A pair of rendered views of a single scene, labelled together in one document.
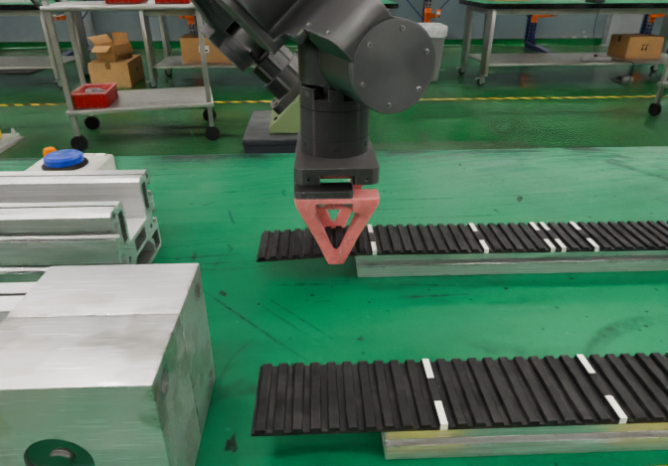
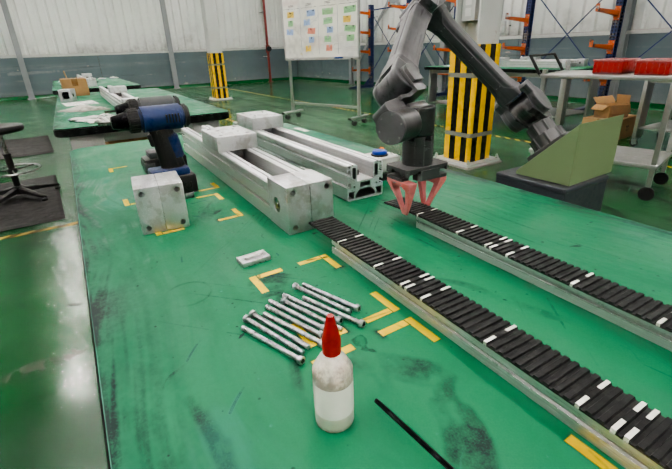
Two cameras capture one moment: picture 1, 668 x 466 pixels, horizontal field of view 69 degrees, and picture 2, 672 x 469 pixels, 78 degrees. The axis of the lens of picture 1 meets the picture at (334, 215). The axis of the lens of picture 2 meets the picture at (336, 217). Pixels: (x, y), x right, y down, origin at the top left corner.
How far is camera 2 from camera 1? 62 cm
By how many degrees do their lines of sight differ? 56
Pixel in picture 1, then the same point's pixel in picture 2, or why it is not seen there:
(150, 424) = (285, 200)
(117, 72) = not seen: hidden behind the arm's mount
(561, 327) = (445, 271)
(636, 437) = (383, 283)
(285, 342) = (361, 227)
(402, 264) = (431, 228)
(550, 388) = (373, 253)
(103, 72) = not seen: hidden behind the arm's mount
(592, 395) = (379, 260)
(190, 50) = not seen: outside the picture
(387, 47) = (386, 120)
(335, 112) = (405, 145)
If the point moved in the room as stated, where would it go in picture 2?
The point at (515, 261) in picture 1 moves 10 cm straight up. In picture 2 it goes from (479, 250) to (485, 193)
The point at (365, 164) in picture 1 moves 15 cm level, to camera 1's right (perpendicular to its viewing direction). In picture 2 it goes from (407, 169) to (469, 190)
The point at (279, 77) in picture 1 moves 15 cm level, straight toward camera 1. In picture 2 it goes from (535, 139) to (500, 148)
